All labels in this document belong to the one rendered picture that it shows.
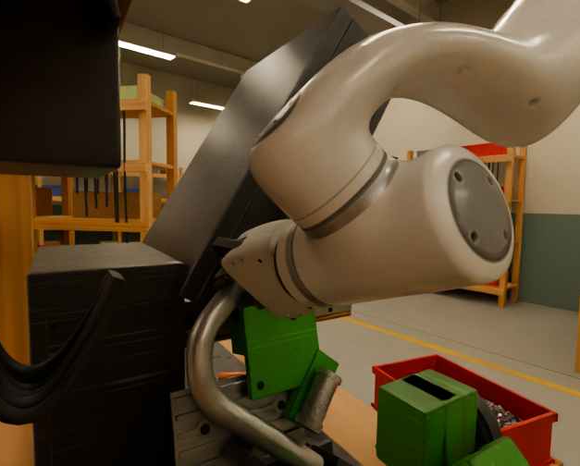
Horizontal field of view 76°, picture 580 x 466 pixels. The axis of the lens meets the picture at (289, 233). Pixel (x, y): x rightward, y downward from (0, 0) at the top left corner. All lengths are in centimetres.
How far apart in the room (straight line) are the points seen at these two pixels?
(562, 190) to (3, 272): 582
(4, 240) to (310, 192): 106
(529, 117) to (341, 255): 17
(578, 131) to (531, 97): 576
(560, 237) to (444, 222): 582
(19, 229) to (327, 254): 103
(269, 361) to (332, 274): 28
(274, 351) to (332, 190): 34
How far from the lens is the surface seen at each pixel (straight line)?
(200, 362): 45
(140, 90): 322
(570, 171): 601
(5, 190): 120
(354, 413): 84
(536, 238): 609
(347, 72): 23
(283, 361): 53
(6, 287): 123
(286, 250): 30
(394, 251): 22
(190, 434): 51
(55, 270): 52
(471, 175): 24
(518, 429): 88
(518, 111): 31
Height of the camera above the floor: 132
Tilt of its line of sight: 4 degrees down
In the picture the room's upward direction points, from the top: 1 degrees clockwise
